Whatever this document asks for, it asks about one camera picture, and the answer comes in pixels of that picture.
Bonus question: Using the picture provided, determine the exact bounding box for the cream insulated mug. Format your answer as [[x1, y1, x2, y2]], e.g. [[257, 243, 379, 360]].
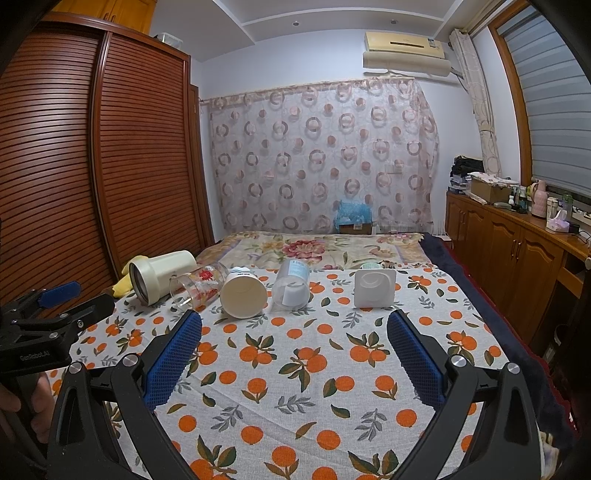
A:
[[129, 250, 197, 306]]

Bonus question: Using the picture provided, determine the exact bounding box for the clear floral glass cup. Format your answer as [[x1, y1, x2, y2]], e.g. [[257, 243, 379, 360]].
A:
[[169, 262, 228, 312]]

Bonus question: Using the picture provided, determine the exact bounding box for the white square yogurt cup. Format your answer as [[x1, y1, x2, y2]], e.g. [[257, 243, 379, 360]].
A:
[[353, 262, 397, 308]]

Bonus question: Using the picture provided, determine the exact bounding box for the white paper cup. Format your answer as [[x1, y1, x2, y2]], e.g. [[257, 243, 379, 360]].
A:
[[219, 267, 267, 319]]

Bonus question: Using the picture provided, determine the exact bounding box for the translucent plastic cup blue label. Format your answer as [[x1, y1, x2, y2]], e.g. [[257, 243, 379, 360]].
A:
[[271, 259, 310, 310]]

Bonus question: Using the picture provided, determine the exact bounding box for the person's left hand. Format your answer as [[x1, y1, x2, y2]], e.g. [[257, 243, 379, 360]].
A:
[[0, 372, 55, 444]]

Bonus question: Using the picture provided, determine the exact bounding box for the dark blue blanket edge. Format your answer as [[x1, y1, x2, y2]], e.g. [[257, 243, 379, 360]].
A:
[[420, 233, 579, 452]]

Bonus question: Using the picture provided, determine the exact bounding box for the yellow Pikachu plush toy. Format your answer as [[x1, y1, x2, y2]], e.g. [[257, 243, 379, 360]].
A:
[[112, 255, 147, 298]]

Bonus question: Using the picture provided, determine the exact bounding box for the wooden side cabinet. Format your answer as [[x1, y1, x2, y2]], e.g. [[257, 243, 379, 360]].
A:
[[445, 192, 590, 355]]

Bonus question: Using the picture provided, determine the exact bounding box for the brown louvered wardrobe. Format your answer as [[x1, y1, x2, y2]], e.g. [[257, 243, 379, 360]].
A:
[[1, 13, 213, 302]]

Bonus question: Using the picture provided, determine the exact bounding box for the orange print tablecloth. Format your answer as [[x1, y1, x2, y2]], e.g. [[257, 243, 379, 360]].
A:
[[70, 263, 508, 479]]

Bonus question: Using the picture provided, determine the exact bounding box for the floral bed quilt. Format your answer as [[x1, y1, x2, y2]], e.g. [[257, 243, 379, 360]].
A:
[[197, 231, 429, 270]]

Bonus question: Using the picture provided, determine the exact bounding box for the pink tissue pack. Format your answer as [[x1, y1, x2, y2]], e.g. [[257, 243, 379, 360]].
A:
[[546, 209, 570, 233]]

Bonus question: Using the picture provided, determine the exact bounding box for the pink thermos bottle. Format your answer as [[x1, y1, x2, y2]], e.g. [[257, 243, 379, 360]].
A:
[[531, 180, 548, 219]]

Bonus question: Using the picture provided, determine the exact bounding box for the cardboard box on cabinet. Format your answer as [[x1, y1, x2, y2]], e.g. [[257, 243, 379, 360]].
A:
[[471, 178, 512, 204]]

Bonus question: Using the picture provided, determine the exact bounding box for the blue bag in box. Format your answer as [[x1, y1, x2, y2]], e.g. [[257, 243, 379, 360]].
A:
[[334, 201, 373, 235]]

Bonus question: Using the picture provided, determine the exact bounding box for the stack of dark clothes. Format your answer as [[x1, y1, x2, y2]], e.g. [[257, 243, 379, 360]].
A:
[[448, 155, 485, 194]]

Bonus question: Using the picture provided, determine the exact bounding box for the circle pattern sheer curtain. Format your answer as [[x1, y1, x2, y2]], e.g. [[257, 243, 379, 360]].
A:
[[205, 77, 439, 233]]

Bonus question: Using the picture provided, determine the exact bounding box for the grey window blind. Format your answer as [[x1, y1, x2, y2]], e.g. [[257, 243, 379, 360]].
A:
[[490, 2, 590, 197]]

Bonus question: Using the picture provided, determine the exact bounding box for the tied side curtain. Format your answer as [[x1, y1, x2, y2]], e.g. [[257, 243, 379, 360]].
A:
[[449, 29, 502, 176]]

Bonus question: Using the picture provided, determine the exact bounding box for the beige wall air conditioner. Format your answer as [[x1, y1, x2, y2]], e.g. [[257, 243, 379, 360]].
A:
[[363, 31, 452, 77]]

